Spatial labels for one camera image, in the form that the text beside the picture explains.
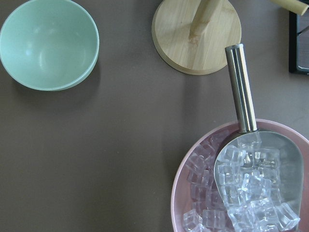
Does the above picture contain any wooden mug tree stand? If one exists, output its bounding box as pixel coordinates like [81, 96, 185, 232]
[151, 0, 309, 75]

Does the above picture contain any pink bowl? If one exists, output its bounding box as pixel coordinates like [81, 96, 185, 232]
[170, 119, 309, 232]

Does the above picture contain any metal ice scoop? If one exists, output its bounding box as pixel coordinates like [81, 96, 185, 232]
[214, 44, 304, 232]

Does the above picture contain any green bowl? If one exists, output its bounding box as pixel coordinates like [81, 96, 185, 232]
[0, 0, 99, 91]

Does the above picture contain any black glass tray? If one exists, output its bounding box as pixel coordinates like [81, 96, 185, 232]
[289, 11, 309, 76]

